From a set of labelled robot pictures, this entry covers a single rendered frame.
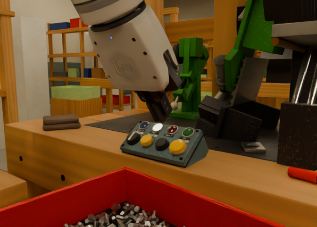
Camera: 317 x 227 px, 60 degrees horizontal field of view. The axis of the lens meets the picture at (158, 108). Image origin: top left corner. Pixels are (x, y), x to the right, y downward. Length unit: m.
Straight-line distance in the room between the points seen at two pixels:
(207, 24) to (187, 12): 10.94
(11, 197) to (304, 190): 0.50
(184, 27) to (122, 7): 0.96
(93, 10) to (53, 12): 8.83
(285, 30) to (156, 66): 0.20
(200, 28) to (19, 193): 0.92
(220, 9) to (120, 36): 0.79
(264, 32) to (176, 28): 0.70
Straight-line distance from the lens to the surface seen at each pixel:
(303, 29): 0.44
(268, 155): 0.58
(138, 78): 0.36
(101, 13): 0.32
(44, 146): 0.77
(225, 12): 1.09
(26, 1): 8.70
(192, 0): 12.15
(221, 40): 1.08
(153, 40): 0.33
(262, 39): 0.64
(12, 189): 0.60
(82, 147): 0.64
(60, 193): 0.37
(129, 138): 0.54
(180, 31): 1.27
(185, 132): 0.51
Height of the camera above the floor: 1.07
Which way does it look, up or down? 8 degrees down
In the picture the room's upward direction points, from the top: straight up
